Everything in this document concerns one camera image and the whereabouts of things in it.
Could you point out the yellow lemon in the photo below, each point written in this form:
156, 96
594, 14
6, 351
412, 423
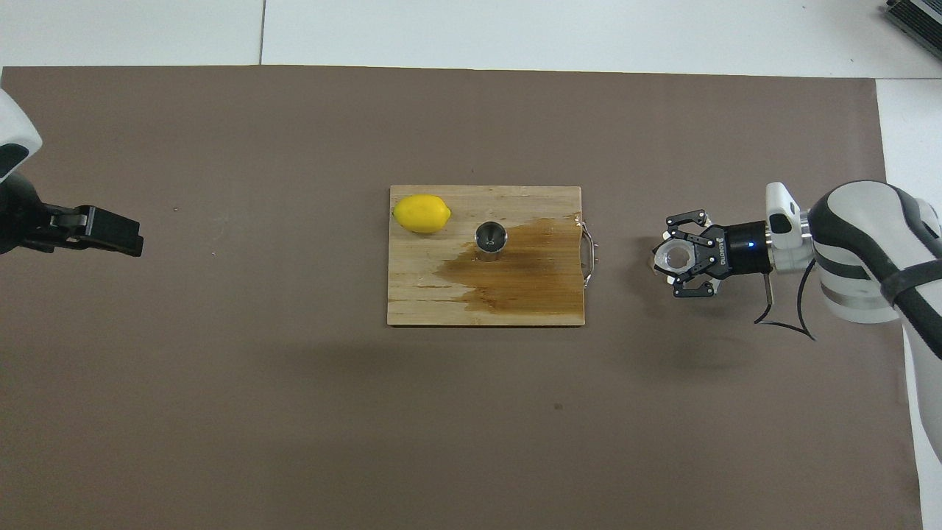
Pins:
422, 213

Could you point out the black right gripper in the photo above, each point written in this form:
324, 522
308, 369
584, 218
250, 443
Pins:
739, 250

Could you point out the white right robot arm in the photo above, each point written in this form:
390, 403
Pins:
868, 243

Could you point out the stained wooden cutting board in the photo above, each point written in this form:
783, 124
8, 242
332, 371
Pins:
441, 294

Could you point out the steel double jigger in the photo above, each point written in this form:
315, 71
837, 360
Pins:
491, 237

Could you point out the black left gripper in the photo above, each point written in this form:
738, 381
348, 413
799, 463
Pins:
18, 217

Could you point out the small clear plastic cup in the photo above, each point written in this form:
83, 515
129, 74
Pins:
662, 258

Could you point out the brown paper table mat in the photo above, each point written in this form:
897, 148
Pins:
294, 442

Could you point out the grey ribbed device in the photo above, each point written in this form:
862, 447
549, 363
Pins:
920, 15

